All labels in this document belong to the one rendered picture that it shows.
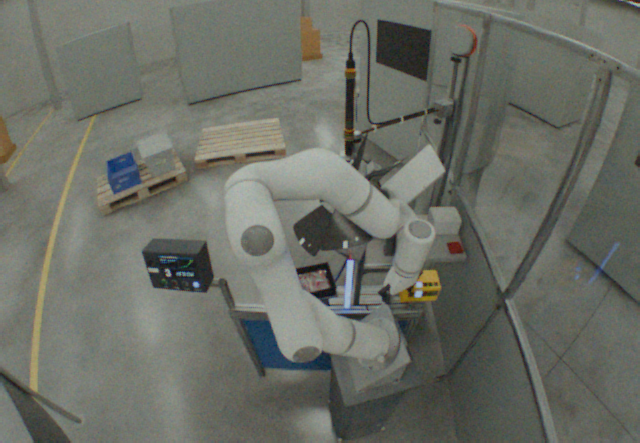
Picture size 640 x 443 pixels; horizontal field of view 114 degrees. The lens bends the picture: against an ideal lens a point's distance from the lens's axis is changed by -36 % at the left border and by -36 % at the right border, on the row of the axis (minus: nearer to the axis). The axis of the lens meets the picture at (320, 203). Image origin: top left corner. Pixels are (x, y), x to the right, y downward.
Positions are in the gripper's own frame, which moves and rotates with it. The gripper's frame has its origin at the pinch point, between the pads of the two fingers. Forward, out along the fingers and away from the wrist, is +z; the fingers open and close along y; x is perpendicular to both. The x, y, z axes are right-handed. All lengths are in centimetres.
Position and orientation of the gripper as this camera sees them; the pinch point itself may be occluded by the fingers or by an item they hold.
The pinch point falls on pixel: (396, 293)
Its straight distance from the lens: 106.3
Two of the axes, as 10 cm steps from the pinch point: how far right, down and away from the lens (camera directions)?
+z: -0.1, 7.3, 6.9
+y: -9.0, 3.0, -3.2
